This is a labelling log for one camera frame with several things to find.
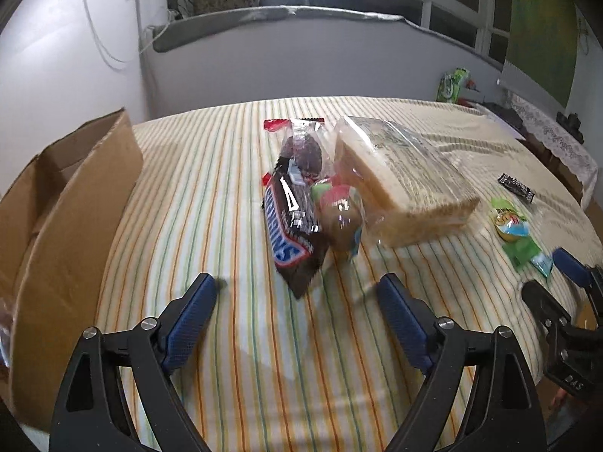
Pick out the brown chocolate bar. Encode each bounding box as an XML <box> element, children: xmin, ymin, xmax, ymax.
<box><xmin>260</xmin><ymin>172</ymin><xmax>331</xmax><ymax>299</ymax></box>

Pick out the bagged sliced bread loaf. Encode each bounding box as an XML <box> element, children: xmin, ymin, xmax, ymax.
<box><xmin>332</xmin><ymin>115</ymin><xmax>481</xmax><ymax>249</ymax></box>

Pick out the green snack bag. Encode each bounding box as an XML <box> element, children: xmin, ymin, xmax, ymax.
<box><xmin>436</xmin><ymin>68</ymin><xmax>472</xmax><ymax>104</ymax></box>

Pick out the grey window ledge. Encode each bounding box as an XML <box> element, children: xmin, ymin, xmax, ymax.
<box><xmin>152</xmin><ymin>6</ymin><xmax>425</xmax><ymax>52</ymax></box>

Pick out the white framed window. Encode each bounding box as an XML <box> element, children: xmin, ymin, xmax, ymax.
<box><xmin>165</xmin><ymin>0</ymin><xmax>512</xmax><ymax>69</ymax></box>

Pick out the white lace cloth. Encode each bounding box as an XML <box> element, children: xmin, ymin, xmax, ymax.
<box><xmin>504</xmin><ymin>94</ymin><xmax>599</xmax><ymax>208</ymax></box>

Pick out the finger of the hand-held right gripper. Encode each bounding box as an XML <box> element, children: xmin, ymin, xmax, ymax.
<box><xmin>552</xmin><ymin>247</ymin><xmax>603</xmax><ymax>312</ymax></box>
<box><xmin>521</xmin><ymin>280</ymin><xmax>574</xmax><ymax>341</ymax></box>

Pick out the white cable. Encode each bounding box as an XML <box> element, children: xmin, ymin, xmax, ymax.
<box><xmin>80</xmin><ymin>0</ymin><xmax>142</xmax><ymax>71</ymax></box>

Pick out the striped tablecloth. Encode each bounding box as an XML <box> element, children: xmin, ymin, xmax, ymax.
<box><xmin>94</xmin><ymin>96</ymin><xmax>599</xmax><ymax>452</ymax></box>

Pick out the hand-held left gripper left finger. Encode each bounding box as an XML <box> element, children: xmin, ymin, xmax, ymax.
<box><xmin>48</xmin><ymin>272</ymin><xmax>218</xmax><ymax>452</ymax></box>

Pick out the small black object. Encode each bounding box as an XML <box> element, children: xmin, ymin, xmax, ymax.
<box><xmin>556</xmin><ymin>112</ymin><xmax>585</xmax><ymax>144</ymax></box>

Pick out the brown cardboard box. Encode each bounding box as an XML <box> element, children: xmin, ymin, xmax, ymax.
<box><xmin>0</xmin><ymin>107</ymin><xmax>144</xmax><ymax>422</ymax></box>

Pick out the clear red-topped cookie packet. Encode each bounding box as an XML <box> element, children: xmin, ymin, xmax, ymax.
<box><xmin>263</xmin><ymin>118</ymin><xmax>336</xmax><ymax>235</ymax></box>

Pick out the small black packet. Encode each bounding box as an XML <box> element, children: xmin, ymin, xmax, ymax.
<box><xmin>498</xmin><ymin>173</ymin><xmax>536</xmax><ymax>203</ymax></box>

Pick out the green cartoon candy packet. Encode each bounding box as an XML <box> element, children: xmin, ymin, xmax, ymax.
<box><xmin>490</xmin><ymin>198</ymin><xmax>554</xmax><ymax>278</ymax></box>

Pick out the green and red cake packet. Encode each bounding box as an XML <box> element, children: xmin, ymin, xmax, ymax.
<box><xmin>311</xmin><ymin>174</ymin><xmax>366</xmax><ymax>260</ymax></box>

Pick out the green wall hanging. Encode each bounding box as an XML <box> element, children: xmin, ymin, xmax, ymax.
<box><xmin>502</xmin><ymin>0</ymin><xmax>580</xmax><ymax>109</ymax></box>

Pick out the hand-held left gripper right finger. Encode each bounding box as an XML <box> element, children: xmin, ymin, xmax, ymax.
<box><xmin>377</xmin><ymin>272</ymin><xmax>547</xmax><ymax>452</ymax></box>

